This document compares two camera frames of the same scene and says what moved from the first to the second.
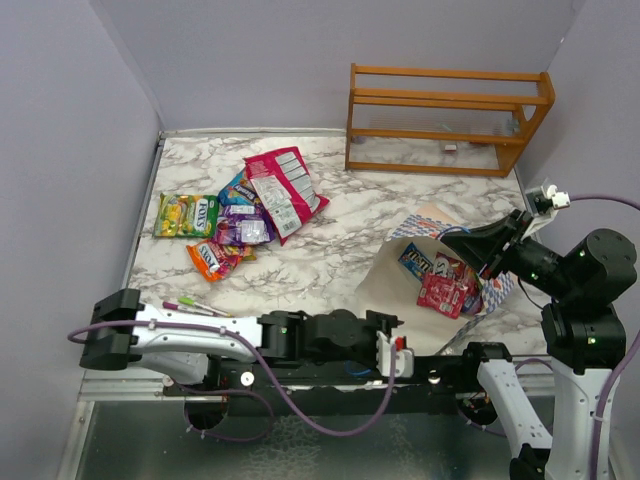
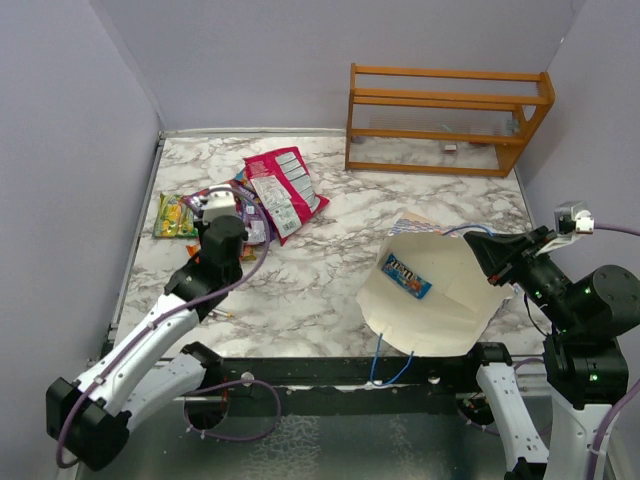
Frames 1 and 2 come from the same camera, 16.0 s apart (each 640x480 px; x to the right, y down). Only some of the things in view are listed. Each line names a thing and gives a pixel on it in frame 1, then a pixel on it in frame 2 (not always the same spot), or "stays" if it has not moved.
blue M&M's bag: x=415 y=261 to x=405 y=277
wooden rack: x=458 y=120 stays
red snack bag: x=285 y=190 stays
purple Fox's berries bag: x=448 y=265 to x=193 y=201
